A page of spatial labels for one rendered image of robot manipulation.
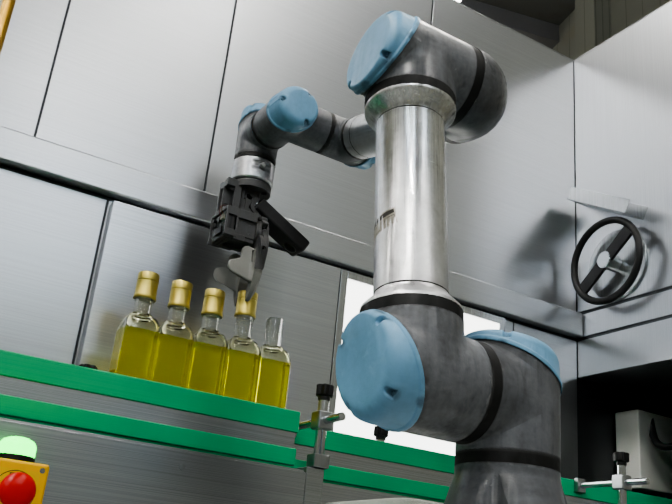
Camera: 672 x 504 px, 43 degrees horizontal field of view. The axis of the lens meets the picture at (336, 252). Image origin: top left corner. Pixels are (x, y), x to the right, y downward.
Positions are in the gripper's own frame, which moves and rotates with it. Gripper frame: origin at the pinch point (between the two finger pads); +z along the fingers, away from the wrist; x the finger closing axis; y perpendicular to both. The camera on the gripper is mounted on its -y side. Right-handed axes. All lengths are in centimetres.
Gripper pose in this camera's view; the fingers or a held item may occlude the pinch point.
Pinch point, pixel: (246, 297)
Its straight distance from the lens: 144.4
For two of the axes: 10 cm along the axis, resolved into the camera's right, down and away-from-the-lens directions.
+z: -0.9, 9.2, -3.7
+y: -8.5, -2.7, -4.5
